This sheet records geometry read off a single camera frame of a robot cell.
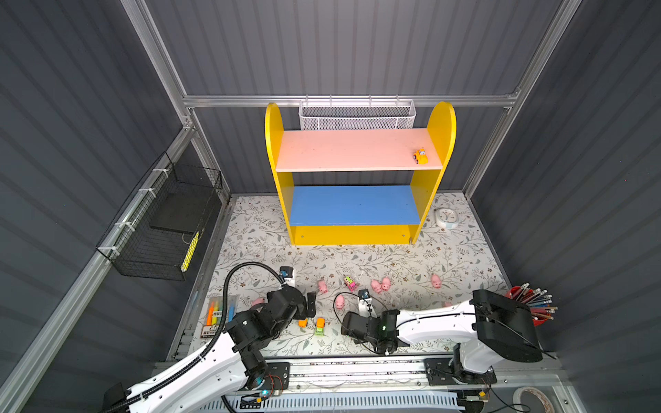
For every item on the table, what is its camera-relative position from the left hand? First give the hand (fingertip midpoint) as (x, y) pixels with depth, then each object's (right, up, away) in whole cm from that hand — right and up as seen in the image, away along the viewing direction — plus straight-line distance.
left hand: (304, 294), depth 77 cm
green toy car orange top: (+5, -10, +4) cm, 12 cm away
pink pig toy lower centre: (+11, -5, +9) cm, 15 cm away
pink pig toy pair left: (+24, -1, +12) cm, 27 cm away
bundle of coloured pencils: (+68, -1, -4) cm, 69 cm away
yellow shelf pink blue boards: (+18, +24, +14) cm, 33 cm away
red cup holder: (+62, +1, -2) cm, 62 cm away
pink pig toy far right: (+46, +1, +14) cm, 48 cm away
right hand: (+17, -13, +5) cm, 22 cm away
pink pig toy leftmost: (+5, -1, +12) cm, 13 cm away
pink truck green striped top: (+15, 0, +13) cm, 20 cm away
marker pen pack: (-31, -8, +7) cm, 33 cm away
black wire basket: (-41, +18, -6) cm, 45 cm away
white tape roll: (+60, -25, -7) cm, 66 cm away
